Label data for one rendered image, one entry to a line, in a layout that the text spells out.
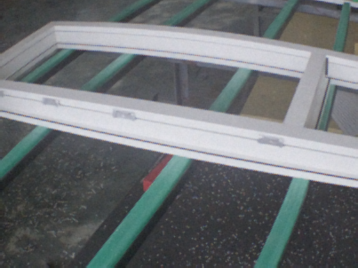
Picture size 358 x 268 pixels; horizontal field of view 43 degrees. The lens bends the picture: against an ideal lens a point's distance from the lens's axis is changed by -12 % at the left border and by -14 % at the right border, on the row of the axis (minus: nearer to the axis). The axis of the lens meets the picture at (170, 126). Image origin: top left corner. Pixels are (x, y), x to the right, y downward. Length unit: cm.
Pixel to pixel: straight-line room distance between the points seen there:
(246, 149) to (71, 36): 80
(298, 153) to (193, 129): 21
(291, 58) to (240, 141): 42
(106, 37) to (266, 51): 48
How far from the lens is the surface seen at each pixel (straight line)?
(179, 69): 155
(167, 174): 92
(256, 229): 120
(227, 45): 132
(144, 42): 142
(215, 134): 93
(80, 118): 107
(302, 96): 103
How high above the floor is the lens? 141
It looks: 31 degrees down
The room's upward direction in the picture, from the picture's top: 4 degrees counter-clockwise
